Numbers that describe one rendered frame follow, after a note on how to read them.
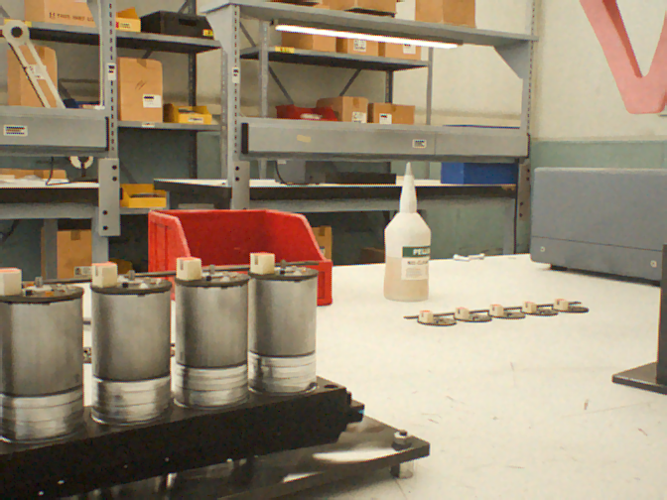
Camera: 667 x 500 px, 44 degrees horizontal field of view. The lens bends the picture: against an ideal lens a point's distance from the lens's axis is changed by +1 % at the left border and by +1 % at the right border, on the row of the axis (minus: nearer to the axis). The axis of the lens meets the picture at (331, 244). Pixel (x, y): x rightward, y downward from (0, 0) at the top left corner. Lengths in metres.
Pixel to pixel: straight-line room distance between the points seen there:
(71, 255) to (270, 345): 4.06
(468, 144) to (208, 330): 3.05
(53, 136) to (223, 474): 2.32
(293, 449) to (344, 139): 2.70
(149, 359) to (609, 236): 0.55
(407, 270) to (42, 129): 2.02
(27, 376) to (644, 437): 0.22
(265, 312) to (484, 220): 6.01
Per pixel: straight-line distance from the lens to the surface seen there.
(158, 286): 0.26
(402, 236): 0.59
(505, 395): 0.38
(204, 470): 0.25
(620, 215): 0.74
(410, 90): 5.82
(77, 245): 4.34
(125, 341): 0.26
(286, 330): 0.28
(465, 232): 6.16
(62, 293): 0.25
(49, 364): 0.25
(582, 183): 0.77
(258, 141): 2.77
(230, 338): 0.27
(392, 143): 3.07
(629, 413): 0.37
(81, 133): 2.56
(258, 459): 0.26
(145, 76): 4.45
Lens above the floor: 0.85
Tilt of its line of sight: 6 degrees down
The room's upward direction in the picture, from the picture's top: 1 degrees clockwise
